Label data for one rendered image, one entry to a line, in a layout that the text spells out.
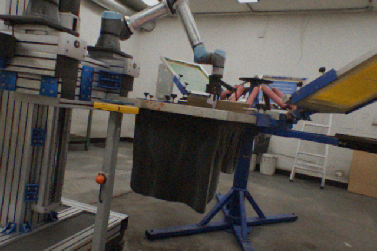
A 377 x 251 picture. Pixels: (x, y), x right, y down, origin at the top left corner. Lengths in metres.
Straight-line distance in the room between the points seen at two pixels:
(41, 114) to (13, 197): 0.45
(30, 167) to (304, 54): 5.15
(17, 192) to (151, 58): 5.75
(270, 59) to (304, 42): 0.65
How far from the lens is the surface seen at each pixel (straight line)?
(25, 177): 1.78
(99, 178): 1.25
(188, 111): 1.27
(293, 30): 6.20
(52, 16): 1.51
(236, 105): 1.81
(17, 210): 1.85
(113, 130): 1.24
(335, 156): 5.88
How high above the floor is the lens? 0.97
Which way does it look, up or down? 3 degrees down
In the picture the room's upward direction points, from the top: 8 degrees clockwise
